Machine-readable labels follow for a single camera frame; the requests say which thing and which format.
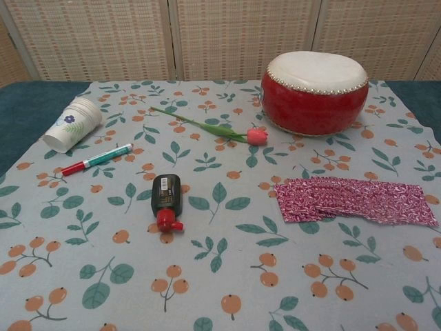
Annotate bamboo folding screen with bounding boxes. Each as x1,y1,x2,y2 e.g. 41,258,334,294
0,0,441,89

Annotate red drum with white skin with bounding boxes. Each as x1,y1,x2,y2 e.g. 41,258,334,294
260,51,369,138

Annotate pink knitted cloth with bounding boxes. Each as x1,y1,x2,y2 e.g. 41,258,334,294
274,176,414,225

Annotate stacked floral paper cups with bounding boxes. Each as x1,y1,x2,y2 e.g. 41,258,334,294
41,97,103,154

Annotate floral grey tablecloth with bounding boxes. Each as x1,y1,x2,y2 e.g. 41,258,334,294
0,79,441,331

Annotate pink artificial tulip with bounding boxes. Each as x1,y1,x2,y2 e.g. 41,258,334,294
150,106,269,146

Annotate red and green marker pen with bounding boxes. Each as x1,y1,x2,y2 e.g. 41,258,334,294
60,143,134,177

